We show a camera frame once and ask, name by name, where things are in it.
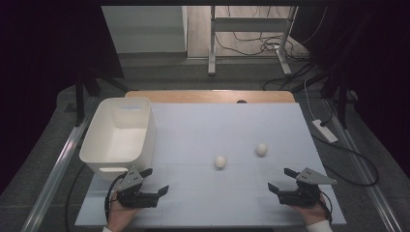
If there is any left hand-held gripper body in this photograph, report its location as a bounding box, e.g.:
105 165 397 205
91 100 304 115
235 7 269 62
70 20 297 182
115 165 161 209

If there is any white ball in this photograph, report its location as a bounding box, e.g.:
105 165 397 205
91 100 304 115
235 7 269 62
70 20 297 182
255 142 269 158
214 155 228 170

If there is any white cable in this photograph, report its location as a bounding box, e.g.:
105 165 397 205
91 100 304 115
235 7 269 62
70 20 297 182
303 86 318 122

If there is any tangle of black floor cables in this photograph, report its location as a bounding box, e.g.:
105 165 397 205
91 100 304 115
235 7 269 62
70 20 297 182
214 5 312 63

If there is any person's right hand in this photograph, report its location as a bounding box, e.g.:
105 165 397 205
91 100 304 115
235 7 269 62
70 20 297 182
289 194 332 226

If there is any black looped floor cable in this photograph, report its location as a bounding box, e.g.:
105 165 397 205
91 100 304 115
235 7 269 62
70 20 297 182
310 133 380 188

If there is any dark curtain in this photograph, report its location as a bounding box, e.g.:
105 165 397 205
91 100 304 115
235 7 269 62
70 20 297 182
0 0 125 194
289 0 410 182

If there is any pale grey table mat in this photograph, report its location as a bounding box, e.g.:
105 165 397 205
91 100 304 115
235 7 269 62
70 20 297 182
74 101 347 226

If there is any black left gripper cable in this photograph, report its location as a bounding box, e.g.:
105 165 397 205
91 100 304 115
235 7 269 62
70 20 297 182
103 172 129 223

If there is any white power strip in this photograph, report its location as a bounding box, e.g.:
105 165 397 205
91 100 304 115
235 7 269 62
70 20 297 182
311 119 338 144

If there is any white plastic bin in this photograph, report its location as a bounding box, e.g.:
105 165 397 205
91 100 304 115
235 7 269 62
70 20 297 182
78 97 158 182

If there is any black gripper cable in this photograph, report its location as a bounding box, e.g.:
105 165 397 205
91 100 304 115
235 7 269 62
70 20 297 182
103 172 129 223
318 189 334 225

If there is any white metal desk frame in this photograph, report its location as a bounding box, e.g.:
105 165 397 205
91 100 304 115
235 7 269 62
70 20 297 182
207 5 299 76

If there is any black stand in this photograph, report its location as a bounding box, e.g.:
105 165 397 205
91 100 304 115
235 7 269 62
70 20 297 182
299 64 359 130
64 69 130 127

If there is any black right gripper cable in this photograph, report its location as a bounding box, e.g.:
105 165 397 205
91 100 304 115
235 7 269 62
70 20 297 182
318 189 334 225

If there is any aluminium rail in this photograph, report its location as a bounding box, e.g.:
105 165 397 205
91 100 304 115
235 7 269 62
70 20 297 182
20 96 101 232
323 98 405 232

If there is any person's left hand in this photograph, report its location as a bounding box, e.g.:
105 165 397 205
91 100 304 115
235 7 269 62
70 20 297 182
105 199 141 232

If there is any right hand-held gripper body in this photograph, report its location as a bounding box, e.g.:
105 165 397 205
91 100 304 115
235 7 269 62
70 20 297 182
278 167 338 208

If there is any wooden table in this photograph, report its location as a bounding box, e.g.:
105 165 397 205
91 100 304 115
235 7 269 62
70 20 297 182
125 90 296 104

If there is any white cabinet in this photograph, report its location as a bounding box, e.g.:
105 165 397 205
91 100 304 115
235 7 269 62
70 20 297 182
101 5 189 54

